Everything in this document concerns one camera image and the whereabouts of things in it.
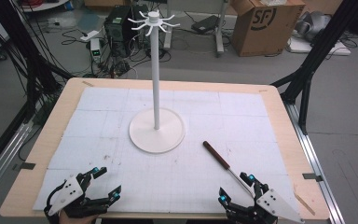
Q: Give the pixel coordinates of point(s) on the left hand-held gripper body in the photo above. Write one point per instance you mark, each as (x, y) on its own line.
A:
(66, 193)

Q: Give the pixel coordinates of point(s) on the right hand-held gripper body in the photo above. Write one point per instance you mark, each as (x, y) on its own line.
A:
(275, 202)

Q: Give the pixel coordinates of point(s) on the white hook stand rack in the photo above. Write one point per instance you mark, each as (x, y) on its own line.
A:
(156, 124)

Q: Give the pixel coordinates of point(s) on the person's left hand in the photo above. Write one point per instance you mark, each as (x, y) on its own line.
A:
(74, 217)

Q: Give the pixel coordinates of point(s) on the long brown tape strip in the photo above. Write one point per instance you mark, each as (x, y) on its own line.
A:
(304, 203)

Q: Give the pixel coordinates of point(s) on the black table clip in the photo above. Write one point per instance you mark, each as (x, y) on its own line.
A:
(24, 166)
(312, 177)

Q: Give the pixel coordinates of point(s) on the white grid paper mat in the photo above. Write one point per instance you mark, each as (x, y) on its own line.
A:
(167, 174)

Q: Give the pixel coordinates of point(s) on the white device with green display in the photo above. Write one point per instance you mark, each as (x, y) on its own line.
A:
(95, 49)

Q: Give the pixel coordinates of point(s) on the white power strip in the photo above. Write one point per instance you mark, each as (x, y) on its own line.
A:
(90, 35)

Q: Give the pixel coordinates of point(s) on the black computer tower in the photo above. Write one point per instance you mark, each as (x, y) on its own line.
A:
(118, 28)

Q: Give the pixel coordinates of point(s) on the white flat board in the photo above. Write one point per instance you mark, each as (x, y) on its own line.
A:
(320, 48)

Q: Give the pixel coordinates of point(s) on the brown cardboard box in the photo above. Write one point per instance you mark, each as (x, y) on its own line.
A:
(265, 28)

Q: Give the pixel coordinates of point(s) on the grey metal stand leg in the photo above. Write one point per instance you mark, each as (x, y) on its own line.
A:
(219, 28)

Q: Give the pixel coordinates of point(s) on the black flat device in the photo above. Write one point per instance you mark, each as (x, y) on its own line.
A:
(205, 24)

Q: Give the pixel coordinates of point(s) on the grey bag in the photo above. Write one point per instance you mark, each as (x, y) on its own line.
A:
(312, 26)

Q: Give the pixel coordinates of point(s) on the aluminium rail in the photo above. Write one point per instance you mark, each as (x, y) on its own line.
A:
(310, 155)
(3, 158)

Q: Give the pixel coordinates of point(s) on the black frame post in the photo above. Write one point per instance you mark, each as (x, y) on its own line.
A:
(317, 53)
(18, 40)

